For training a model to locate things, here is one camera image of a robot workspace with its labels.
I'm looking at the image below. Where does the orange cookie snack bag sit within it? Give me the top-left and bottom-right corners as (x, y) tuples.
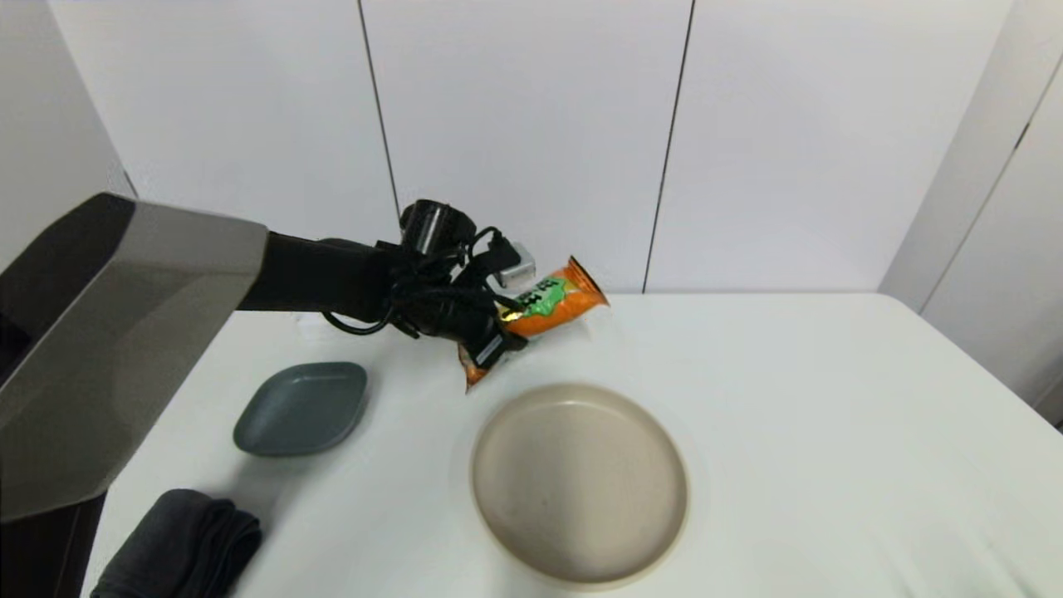
(459, 256), (610, 393)

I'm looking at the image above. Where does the beige round plate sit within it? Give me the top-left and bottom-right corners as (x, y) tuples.
(471, 383), (689, 588)

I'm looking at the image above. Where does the grey-blue square plate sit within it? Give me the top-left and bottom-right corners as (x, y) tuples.
(233, 361), (368, 457)

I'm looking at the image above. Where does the dark grey folded cloth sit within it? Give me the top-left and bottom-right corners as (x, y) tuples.
(90, 489), (263, 598)

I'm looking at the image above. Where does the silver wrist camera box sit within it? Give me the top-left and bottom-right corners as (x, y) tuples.
(497, 241), (537, 290)

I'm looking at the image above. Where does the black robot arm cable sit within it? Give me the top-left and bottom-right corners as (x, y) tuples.
(322, 225), (509, 338)

